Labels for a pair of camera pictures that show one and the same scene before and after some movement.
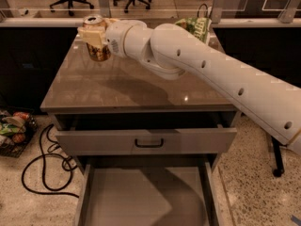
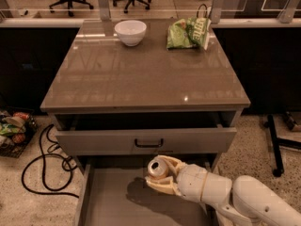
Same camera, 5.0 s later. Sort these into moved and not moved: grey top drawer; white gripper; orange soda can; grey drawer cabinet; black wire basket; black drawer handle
Moved: orange soda can; white gripper
Not moved: grey drawer cabinet; black wire basket; grey top drawer; black drawer handle
